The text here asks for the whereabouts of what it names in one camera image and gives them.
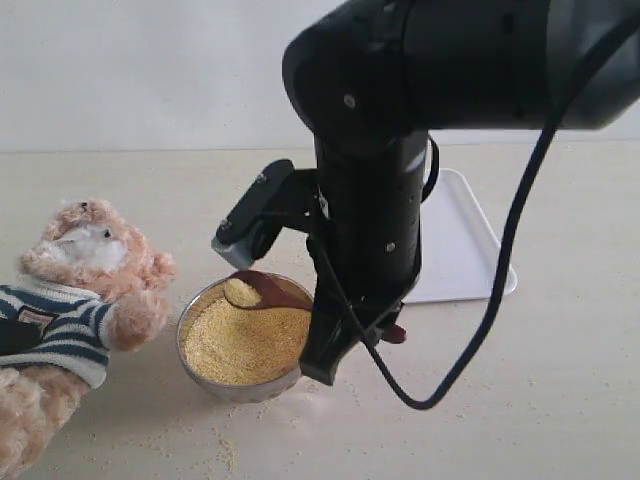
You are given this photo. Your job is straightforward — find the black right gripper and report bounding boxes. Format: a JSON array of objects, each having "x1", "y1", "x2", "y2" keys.
[{"x1": 299, "y1": 134, "x2": 427, "y2": 386}]

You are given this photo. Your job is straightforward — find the dark red wooden spoon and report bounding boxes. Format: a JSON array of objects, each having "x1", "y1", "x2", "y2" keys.
[{"x1": 222, "y1": 270, "x2": 408, "y2": 345}]

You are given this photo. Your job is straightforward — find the plush teddy bear striped sweater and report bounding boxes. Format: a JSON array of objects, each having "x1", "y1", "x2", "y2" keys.
[{"x1": 1, "y1": 199, "x2": 176, "y2": 479}]

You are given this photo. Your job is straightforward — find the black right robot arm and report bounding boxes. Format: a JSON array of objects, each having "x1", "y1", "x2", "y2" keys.
[{"x1": 282, "y1": 1, "x2": 639, "y2": 385}]

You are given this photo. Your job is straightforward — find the steel bowl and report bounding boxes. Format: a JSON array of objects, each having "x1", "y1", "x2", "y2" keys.
[{"x1": 176, "y1": 272, "x2": 311, "y2": 403}]

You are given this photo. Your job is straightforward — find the yellow millet grain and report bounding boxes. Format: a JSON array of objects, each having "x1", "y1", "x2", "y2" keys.
[{"x1": 180, "y1": 288, "x2": 311, "y2": 386}]

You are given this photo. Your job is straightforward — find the white plastic tray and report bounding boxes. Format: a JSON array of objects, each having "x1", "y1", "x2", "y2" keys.
[{"x1": 404, "y1": 168, "x2": 500, "y2": 304}]

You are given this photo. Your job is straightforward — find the black cable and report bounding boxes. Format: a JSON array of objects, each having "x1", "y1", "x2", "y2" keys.
[{"x1": 305, "y1": 14, "x2": 640, "y2": 412}]

